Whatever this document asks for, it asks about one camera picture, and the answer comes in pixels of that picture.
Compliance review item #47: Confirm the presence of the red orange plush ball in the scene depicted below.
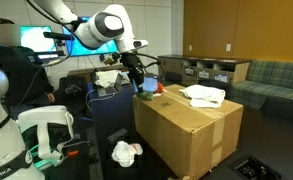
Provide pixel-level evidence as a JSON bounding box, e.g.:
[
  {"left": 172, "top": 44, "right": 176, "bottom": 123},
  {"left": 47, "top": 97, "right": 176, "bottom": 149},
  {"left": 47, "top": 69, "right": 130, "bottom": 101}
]
[{"left": 155, "top": 82, "right": 164, "bottom": 93}]

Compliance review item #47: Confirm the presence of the seated person in black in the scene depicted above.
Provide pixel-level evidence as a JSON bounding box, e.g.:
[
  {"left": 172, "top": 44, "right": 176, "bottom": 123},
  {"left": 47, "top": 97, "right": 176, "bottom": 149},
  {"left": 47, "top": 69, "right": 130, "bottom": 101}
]
[{"left": 0, "top": 18, "right": 56, "bottom": 118}]

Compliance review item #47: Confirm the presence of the white cloth towel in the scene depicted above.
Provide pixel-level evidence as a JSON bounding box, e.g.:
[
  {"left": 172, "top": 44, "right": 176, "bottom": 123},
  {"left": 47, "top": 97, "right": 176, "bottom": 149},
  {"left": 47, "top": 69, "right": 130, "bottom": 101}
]
[{"left": 180, "top": 85, "right": 226, "bottom": 108}]

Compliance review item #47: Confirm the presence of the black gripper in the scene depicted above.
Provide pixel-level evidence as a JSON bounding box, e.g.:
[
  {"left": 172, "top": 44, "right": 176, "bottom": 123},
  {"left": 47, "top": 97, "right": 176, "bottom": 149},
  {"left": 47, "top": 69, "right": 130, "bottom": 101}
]
[{"left": 121, "top": 53, "right": 144, "bottom": 88}]

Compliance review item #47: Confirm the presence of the green plush leaf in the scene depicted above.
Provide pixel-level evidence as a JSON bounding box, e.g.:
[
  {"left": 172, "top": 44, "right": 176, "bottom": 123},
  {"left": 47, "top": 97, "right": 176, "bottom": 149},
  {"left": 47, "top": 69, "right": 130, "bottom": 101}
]
[{"left": 136, "top": 91, "right": 153, "bottom": 101}]

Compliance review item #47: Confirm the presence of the white red cloth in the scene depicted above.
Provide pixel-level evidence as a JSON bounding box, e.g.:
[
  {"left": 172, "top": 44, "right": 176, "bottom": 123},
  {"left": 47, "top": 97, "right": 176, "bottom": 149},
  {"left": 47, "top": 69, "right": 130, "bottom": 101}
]
[{"left": 111, "top": 141, "right": 143, "bottom": 167}]

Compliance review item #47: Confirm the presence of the black rectangular block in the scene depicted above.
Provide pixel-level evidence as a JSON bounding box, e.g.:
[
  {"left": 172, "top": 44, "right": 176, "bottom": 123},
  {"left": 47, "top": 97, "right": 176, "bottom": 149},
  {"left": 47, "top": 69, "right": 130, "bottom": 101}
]
[{"left": 107, "top": 128, "right": 128, "bottom": 144}]

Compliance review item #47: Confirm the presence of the black floor box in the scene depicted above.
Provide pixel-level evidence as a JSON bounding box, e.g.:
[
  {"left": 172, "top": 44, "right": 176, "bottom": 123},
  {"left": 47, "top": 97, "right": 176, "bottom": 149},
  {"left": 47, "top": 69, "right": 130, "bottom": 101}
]
[{"left": 228, "top": 154, "right": 282, "bottom": 180}]

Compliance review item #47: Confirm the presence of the open laptop computer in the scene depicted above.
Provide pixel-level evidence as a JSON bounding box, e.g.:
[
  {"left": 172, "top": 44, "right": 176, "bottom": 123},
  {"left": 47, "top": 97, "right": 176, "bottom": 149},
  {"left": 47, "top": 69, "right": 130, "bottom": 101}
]
[{"left": 98, "top": 74, "right": 123, "bottom": 97}]

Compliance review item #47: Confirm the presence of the wall monitor screen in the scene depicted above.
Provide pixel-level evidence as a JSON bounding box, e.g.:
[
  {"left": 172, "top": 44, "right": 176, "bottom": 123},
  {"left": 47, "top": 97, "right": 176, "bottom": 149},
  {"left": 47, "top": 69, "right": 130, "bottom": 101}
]
[{"left": 63, "top": 16, "right": 117, "bottom": 57}]

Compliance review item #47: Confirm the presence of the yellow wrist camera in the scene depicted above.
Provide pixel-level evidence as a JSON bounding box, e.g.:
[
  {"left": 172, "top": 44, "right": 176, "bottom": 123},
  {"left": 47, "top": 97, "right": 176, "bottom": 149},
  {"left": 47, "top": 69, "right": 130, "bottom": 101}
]
[{"left": 103, "top": 54, "right": 120, "bottom": 65}]

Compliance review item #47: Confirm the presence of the large cardboard box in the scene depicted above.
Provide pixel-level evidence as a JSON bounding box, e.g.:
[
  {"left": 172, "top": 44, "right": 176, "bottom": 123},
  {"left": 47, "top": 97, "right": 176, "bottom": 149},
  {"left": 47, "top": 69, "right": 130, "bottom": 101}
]
[{"left": 133, "top": 85, "right": 243, "bottom": 180}]

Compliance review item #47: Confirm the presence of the wooden sideboard cabinet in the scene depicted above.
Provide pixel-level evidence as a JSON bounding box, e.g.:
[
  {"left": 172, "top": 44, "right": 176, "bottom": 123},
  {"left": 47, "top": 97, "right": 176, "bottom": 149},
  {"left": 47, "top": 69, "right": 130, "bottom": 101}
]
[{"left": 159, "top": 54, "right": 251, "bottom": 85}]

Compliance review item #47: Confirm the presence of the white VR headset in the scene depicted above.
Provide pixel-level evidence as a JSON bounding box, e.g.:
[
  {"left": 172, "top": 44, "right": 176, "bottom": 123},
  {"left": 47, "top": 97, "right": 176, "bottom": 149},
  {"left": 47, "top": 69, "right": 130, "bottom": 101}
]
[{"left": 16, "top": 105, "right": 74, "bottom": 164}]

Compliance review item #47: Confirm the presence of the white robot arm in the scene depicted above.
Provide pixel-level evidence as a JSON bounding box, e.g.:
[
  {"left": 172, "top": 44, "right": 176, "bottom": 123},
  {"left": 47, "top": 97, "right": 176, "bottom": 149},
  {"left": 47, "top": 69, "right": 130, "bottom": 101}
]
[{"left": 33, "top": 0, "right": 148, "bottom": 88}]

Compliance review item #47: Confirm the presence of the green plaid sofa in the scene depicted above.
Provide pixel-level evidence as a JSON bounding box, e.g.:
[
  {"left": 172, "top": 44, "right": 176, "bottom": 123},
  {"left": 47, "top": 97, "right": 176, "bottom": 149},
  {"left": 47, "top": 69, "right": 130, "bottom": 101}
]
[{"left": 230, "top": 59, "right": 293, "bottom": 111}]

